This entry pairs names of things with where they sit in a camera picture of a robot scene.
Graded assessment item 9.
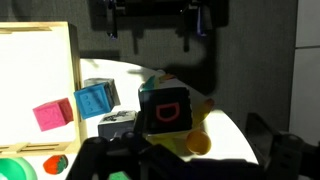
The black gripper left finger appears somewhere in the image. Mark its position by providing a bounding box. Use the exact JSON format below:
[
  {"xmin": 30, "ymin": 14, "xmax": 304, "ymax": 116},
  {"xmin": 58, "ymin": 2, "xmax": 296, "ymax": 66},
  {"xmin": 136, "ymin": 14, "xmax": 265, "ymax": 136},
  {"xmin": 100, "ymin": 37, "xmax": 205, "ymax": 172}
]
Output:
[{"xmin": 65, "ymin": 130, "xmax": 189, "ymax": 180}]

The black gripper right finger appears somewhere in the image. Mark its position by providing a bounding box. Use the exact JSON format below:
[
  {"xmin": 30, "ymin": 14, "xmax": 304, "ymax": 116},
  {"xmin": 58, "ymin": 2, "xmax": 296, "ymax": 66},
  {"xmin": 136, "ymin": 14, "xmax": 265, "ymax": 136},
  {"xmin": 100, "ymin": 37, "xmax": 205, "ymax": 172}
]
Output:
[{"xmin": 244, "ymin": 112, "xmax": 320, "ymax": 180}]

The black plush cube letter D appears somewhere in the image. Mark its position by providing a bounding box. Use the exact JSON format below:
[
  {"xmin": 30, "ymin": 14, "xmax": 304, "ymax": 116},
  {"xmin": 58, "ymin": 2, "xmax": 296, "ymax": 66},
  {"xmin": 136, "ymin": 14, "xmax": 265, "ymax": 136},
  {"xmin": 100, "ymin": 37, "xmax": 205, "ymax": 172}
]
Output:
[{"xmin": 138, "ymin": 75, "xmax": 194, "ymax": 135}]

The black plush cube letter A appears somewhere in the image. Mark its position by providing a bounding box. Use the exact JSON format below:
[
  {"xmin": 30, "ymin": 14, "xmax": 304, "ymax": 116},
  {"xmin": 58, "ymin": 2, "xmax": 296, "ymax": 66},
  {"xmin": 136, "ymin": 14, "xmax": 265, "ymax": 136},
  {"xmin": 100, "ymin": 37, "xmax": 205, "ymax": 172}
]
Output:
[{"xmin": 97, "ymin": 109, "xmax": 139, "ymax": 143}]

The pink rubber cube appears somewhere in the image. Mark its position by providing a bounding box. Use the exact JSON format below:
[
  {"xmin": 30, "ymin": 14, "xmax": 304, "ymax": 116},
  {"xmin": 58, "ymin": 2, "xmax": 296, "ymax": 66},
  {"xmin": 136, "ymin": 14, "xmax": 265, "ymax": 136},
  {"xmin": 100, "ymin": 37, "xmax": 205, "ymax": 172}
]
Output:
[{"xmin": 32, "ymin": 97, "xmax": 75, "ymax": 132}]

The blue rubber cube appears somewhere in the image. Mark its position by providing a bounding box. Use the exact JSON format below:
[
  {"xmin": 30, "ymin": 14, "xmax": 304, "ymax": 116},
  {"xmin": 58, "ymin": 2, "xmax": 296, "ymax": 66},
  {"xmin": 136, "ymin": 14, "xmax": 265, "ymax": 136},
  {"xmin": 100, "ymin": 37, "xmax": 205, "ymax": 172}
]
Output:
[{"xmin": 73, "ymin": 77, "xmax": 122, "ymax": 120}]

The yellow toy cube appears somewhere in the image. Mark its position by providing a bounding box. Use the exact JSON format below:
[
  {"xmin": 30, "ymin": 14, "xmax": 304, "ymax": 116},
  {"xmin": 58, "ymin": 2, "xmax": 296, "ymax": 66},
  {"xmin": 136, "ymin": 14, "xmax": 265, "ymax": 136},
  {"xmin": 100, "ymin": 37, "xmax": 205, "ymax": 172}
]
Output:
[{"xmin": 146, "ymin": 133, "xmax": 179, "ymax": 156}]

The light wooden crate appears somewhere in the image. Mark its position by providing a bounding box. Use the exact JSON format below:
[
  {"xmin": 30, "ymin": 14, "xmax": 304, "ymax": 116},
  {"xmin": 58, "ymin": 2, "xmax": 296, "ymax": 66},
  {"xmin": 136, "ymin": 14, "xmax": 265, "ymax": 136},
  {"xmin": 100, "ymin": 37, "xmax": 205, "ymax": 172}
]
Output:
[{"xmin": 0, "ymin": 21, "xmax": 88, "ymax": 158}]

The red green toy strawberry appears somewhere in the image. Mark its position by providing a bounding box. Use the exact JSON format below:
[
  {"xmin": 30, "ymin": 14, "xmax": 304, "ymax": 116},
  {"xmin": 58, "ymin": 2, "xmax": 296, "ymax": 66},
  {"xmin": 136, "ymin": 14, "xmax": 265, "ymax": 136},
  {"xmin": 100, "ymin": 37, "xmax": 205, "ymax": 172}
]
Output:
[{"xmin": 42, "ymin": 154, "xmax": 69, "ymax": 175}]

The green plastic bowl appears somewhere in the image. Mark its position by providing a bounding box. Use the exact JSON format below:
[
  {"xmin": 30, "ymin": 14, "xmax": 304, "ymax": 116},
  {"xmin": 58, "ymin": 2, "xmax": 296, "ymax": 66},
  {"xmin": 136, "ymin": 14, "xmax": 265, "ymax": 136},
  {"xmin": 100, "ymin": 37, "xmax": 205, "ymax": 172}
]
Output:
[{"xmin": 0, "ymin": 157, "xmax": 38, "ymax": 180}]

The orange toy ball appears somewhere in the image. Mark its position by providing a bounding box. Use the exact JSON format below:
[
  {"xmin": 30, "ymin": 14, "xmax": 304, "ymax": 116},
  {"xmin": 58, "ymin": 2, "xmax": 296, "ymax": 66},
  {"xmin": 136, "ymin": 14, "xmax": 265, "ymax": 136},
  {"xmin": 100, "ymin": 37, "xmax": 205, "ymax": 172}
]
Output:
[{"xmin": 185, "ymin": 129, "xmax": 212, "ymax": 156}]

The blue black spring clamp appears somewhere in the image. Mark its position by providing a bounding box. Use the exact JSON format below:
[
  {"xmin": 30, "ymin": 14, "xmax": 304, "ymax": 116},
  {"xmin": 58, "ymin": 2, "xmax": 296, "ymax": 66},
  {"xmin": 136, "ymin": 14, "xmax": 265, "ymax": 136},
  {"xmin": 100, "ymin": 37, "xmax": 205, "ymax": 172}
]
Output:
[
  {"xmin": 105, "ymin": 0, "xmax": 120, "ymax": 40},
  {"xmin": 194, "ymin": 0, "xmax": 210, "ymax": 37}
]

